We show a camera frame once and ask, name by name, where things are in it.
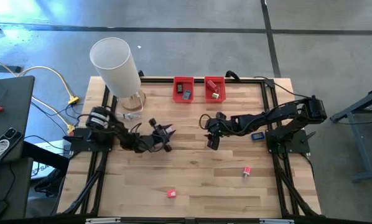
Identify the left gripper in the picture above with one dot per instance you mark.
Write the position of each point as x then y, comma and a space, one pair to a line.
155, 140

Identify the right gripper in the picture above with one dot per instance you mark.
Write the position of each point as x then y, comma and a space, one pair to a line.
218, 127

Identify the small green block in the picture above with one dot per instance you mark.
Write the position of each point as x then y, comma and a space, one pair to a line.
215, 96

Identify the small blue device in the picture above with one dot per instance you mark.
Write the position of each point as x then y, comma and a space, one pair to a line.
257, 136

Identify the small teal device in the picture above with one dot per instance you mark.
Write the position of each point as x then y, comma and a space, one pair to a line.
186, 95

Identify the pink plug adapter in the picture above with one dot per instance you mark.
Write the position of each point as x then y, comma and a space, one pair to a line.
247, 170

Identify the pink USB charger cube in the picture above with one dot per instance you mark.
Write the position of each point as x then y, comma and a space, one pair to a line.
171, 193

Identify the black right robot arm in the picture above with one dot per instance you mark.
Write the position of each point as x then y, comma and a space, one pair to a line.
276, 113

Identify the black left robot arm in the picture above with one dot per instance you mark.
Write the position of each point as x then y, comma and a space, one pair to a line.
123, 137

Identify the red plastic mesh basket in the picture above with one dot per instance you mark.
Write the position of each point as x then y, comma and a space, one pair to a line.
220, 88
183, 98

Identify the wooden lamp base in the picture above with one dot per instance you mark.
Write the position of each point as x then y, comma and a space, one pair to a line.
136, 105

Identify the white cylindrical lamp shade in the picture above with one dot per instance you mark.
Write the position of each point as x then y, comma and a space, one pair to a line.
117, 68

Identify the white printed box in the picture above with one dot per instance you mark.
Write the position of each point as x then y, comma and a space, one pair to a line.
49, 145

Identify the blue grey metal table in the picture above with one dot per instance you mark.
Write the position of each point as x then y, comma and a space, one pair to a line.
360, 104

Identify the dark grey side table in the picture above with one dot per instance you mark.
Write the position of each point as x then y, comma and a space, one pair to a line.
12, 99

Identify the smartphone in clear case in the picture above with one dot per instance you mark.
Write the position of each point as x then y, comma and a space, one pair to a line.
1, 147

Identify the black side desk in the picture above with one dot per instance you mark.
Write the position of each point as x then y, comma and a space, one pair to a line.
8, 186

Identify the black flat floor bar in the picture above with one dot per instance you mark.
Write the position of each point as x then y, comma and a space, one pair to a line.
5, 68

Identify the black aluminium table frame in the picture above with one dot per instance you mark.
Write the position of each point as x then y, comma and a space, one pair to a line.
268, 93

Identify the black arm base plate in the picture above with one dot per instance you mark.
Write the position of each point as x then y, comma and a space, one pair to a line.
80, 144
298, 146

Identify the grey metal bracket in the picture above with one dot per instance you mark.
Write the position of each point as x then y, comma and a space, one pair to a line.
102, 221
276, 221

